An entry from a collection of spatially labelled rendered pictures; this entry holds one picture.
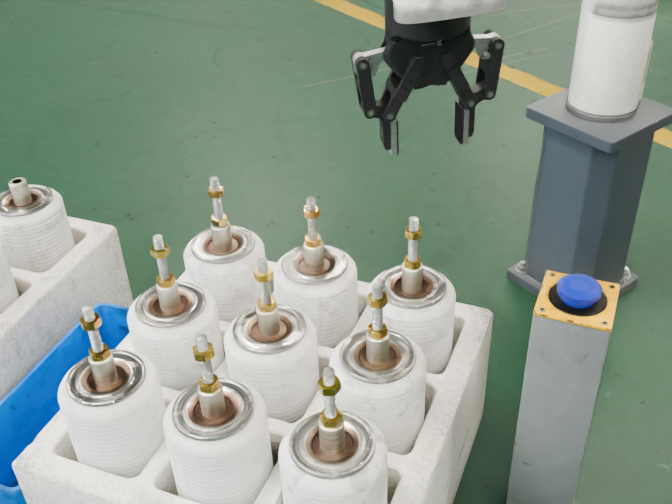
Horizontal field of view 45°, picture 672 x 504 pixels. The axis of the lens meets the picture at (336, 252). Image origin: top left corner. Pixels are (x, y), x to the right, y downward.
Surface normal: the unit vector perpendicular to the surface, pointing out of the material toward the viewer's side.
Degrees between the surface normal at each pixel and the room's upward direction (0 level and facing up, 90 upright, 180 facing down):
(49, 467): 0
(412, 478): 0
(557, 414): 90
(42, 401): 88
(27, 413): 88
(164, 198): 0
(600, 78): 90
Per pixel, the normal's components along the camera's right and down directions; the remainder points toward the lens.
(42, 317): 0.93, 0.18
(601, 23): -0.65, 0.46
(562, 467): -0.37, 0.55
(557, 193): -0.80, 0.37
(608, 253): 0.61, 0.45
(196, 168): -0.04, -0.81
